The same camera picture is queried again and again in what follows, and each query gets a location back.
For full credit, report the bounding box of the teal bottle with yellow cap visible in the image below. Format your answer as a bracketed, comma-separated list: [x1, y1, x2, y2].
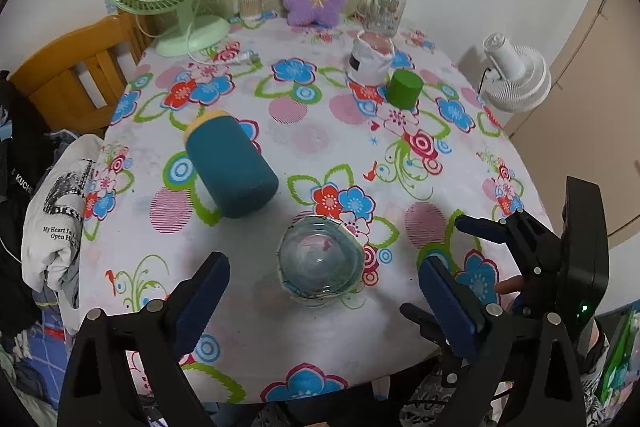
[183, 109, 279, 220]

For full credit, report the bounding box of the floral tablecloth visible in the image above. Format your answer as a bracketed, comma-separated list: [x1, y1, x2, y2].
[80, 14, 556, 405]

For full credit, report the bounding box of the glass jar with lid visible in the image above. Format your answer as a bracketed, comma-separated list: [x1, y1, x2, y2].
[366, 0, 410, 38]

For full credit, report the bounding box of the wooden chair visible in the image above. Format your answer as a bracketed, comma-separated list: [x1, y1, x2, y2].
[9, 13, 151, 132]

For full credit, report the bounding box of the clear glass cup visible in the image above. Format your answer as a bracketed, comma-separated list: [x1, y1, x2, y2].
[277, 215, 364, 308]

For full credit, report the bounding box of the white desk fan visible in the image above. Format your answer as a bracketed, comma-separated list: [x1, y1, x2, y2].
[480, 33, 552, 112]

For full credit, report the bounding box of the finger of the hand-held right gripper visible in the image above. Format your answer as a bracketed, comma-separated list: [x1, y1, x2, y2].
[399, 303, 447, 349]
[455, 208, 565, 308]

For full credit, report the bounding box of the beige cabinet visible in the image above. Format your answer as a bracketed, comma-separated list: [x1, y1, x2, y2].
[502, 0, 640, 250]

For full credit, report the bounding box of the white printed t-shirt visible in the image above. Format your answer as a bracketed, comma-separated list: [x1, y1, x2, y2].
[22, 134, 103, 310]

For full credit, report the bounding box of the green packet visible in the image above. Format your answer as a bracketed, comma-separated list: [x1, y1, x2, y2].
[597, 307, 640, 408]

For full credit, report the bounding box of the dark jacket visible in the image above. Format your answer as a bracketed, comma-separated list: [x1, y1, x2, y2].
[0, 71, 57, 333]

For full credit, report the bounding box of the cotton swab container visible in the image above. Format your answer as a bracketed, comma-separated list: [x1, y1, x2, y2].
[238, 0, 265, 22]

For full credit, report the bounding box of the green cup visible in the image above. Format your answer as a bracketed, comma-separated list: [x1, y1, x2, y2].
[385, 69, 425, 108]

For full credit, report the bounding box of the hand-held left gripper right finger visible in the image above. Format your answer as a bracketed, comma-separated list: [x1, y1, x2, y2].
[419, 255, 587, 427]

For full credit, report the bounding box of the blue plaid cloth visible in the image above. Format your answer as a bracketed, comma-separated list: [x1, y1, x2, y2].
[0, 304, 83, 427]

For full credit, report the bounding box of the white cloth pouch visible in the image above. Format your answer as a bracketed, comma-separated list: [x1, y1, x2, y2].
[346, 31, 396, 86]

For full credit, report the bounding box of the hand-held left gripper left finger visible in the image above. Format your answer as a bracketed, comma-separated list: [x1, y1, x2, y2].
[57, 251, 232, 427]

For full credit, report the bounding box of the green fan cable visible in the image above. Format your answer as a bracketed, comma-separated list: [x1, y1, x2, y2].
[184, 14, 241, 68]

